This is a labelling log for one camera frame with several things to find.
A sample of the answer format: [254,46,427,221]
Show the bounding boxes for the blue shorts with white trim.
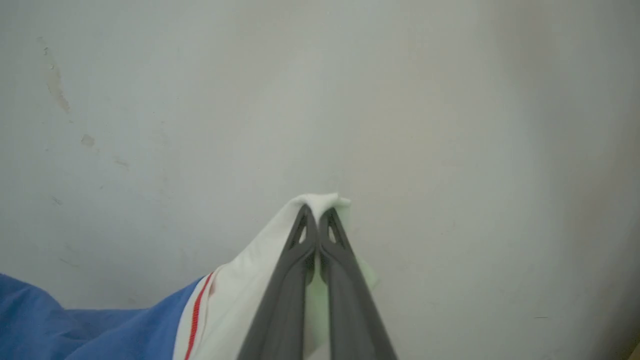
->
[0,192,381,360]

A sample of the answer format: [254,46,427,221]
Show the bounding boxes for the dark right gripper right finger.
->
[319,207,398,360]

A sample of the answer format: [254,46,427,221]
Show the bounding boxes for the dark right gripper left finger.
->
[237,204,318,360]

